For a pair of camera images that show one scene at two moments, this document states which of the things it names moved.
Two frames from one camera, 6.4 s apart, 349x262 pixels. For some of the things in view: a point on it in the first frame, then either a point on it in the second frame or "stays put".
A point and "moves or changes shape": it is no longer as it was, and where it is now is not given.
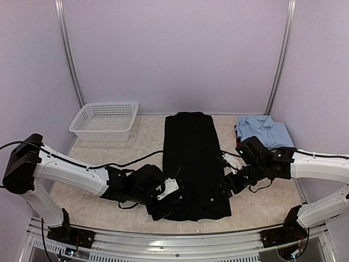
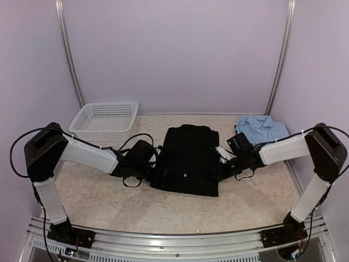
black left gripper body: (154, 210) to (155, 178)
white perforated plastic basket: (109, 121) stays put
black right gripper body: (237, 186) to (224, 173)
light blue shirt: (272, 135) stays put
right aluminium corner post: (284, 53) stays put
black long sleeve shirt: (191, 154) moves or changes shape
